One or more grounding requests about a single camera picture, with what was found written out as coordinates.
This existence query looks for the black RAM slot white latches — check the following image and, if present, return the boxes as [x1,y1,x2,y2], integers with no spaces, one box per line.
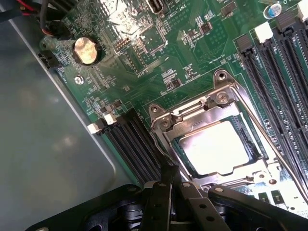
[297,2,308,37]
[88,122,147,187]
[254,23,308,138]
[104,113,161,181]

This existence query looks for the silver square CPU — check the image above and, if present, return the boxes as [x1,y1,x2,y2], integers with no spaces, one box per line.
[179,120,257,177]

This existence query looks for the silver CPU socket cover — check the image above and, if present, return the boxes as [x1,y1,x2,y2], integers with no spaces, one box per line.
[163,105,282,188]

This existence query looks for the long silver locking lever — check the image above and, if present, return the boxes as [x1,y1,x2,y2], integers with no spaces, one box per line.
[228,81,308,203]

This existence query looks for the grey metal PC case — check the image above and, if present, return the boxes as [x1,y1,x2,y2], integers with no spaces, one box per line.
[0,16,147,231]

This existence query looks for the green PC motherboard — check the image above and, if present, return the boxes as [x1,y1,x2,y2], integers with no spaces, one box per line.
[38,0,308,217]

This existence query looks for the silver coin cell battery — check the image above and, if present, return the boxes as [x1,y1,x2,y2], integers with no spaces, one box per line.
[72,36,100,65]

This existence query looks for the black board header connector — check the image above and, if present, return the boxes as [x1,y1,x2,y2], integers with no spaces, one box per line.
[38,50,62,70]

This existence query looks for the silver internal USB port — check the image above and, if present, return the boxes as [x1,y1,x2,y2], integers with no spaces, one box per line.
[148,0,166,14]

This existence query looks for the blue cylindrical capacitor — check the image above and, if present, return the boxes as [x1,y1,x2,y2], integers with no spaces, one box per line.
[263,4,281,20]

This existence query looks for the silver CPU socket frame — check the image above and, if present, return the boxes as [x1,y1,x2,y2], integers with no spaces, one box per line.
[148,69,286,192]

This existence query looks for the black wire bundle with plug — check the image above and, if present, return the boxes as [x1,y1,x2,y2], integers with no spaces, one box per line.
[39,0,73,42]

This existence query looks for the red wire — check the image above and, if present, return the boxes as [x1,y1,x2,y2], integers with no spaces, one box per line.
[18,0,33,12]

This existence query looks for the thick black cable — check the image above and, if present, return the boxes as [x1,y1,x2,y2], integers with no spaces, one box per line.
[0,9,18,24]

